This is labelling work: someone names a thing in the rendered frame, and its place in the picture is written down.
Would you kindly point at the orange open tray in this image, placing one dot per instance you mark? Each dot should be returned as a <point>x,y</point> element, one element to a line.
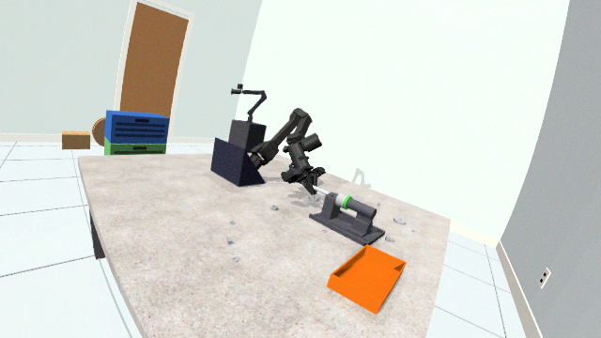
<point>367,278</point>

